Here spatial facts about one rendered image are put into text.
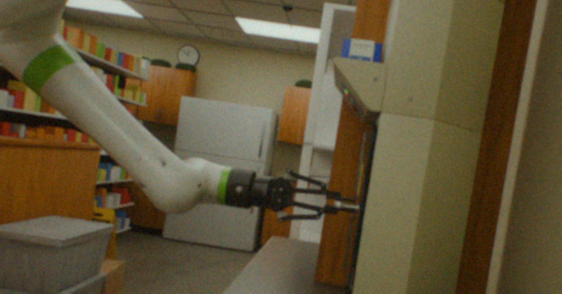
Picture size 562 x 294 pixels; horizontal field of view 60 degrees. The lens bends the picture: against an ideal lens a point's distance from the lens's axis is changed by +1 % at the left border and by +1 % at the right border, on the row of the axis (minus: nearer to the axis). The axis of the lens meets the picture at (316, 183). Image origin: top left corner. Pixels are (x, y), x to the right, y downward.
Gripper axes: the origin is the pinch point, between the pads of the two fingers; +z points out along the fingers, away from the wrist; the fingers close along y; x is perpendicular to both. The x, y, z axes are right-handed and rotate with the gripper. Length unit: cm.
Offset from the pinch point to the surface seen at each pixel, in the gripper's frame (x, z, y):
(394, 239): -10.7, 12.3, -5.0
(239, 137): 477, -126, 35
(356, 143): 25.7, 2.4, 16.4
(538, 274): 2.9, 48.5, -9.3
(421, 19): -12.1, 10.3, 40.6
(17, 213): 176, -189, -46
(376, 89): -11.7, 3.5, 25.4
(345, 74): -11.7, -3.2, 27.5
